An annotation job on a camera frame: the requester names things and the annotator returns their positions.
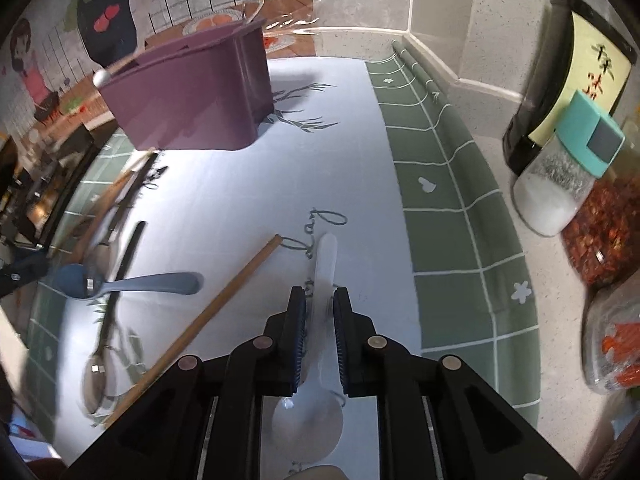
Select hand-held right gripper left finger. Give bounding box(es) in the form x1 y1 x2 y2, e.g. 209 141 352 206
62 287 307 480

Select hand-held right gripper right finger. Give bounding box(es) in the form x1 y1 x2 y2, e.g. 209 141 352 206
332 287 581 480

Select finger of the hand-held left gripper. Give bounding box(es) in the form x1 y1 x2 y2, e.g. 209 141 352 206
0 250 51 301

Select white plastic spoon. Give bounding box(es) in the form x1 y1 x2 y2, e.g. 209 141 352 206
270 232 346 466

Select blue plastic spoon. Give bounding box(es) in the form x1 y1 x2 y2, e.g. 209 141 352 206
52 262 205 302

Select purple utensil holder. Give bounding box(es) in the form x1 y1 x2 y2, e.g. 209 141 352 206
97 17 276 152

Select black gas stove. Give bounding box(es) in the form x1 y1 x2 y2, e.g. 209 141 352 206
0 125 101 251

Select green and white placemat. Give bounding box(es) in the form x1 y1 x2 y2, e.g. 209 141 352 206
22 40 543 461

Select white-tipped wooden stick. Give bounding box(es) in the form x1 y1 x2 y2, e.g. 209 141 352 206
94 52 141 87

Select salt shaker with teal lid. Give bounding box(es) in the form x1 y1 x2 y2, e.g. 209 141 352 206
511 90 626 237

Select jar of dried chili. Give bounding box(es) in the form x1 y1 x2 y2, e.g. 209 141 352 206
562 170 640 288

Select black bottle with yellow label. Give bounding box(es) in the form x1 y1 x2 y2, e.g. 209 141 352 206
502 0 638 173

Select cartoon wall sticker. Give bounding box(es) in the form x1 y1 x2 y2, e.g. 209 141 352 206
0 0 321 131

